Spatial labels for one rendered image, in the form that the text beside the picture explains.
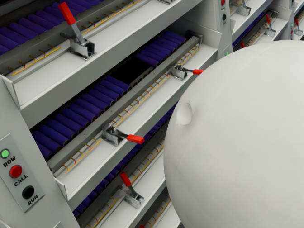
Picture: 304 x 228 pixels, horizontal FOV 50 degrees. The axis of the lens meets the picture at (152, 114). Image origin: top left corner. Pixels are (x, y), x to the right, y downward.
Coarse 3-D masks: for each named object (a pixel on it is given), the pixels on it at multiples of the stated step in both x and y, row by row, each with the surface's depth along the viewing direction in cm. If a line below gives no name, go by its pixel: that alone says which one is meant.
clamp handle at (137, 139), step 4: (116, 128) 64; (116, 132) 65; (120, 136) 64; (124, 136) 63; (128, 136) 62; (132, 136) 62; (136, 136) 62; (128, 140) 62; (132, 140) 62; (136, 140) 61; (140, 140) 61; (144, 140) 61
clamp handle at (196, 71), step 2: (182, 66) 80; (180, 68) 81; (182, 68) 81; (180, 70) 81; (182, 70) 81; (184, 70) 81; (186, 70) 80; (188, 70) 80; (190, 70) 80; (192, 70) 80; (194, 70) 79; (196, 70) 79; (198, 70) 79; (200, 70) 78; (202, 70) 78; (188, 72) 80; (190, 72) 80; (192, 72) 79; (194, 72) 79; (196, 72) 78; (198, 72) 78; (200, 72) 78; (196, 74) 79; (198, 74) 78
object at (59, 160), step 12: (180, 48) 88; (168, 60) 83; (156, 72) 79; (144, 84) 76; (132, 96) 72; (120, 108) 70; (96, 120) 66; (108, 120) 68; (84, 132) 64; (96, 132) 66; (72, 144) 62; (84, 144) 64; (96, 144) 64; (60, 156) 59; (72, 156) 62
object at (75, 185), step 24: (192, 24) 93; (144, 48) 91; (216, 48) 93; (144, 72) 83; (144, 96) 76; (168, 96) 77; (48, 120) 69; (120, 120) 70; (144, 120) 71; (120, 144) 66; (72, 168) 61; (96, 168) 61; (72, 192) 57
